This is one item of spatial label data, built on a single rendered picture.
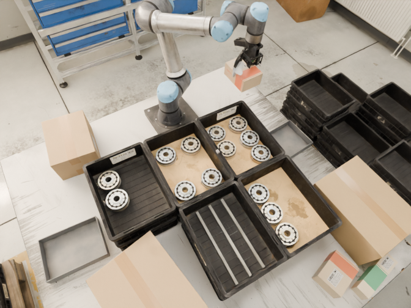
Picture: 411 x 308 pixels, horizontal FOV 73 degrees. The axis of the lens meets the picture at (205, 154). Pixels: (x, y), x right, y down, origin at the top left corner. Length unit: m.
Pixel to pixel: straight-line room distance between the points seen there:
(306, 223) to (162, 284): 0.69
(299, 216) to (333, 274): 0.28
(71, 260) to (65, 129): 0.66
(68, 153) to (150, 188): 0.46
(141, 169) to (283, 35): 2.78
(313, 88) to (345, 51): 1.46
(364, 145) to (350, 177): 0.91
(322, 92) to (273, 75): 0.89
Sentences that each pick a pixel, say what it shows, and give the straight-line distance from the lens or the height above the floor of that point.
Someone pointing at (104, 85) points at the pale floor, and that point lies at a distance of 3.08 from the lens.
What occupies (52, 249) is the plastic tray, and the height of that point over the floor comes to 0.70.
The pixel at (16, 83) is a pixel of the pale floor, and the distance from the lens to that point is 3.45.
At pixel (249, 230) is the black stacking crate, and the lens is 1.32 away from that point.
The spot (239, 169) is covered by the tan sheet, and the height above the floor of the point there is 0.83.
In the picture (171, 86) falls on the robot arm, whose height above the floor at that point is 0.98.
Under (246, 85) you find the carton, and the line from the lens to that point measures 1.44.
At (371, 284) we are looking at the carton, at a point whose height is 0.76.
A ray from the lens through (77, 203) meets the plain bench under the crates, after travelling 1.59.
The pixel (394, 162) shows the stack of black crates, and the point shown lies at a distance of 2.28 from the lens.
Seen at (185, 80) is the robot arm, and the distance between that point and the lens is 1.63.
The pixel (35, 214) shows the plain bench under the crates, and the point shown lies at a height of 0.70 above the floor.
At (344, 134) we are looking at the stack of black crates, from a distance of 2.39.
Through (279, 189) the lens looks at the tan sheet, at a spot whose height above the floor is 0.83.
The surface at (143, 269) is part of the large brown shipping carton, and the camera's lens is 1.21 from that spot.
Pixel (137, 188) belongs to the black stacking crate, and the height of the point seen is 0.83.
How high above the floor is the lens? 2.07
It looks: 58 degrees down
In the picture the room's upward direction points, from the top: 4 degrees clockwise
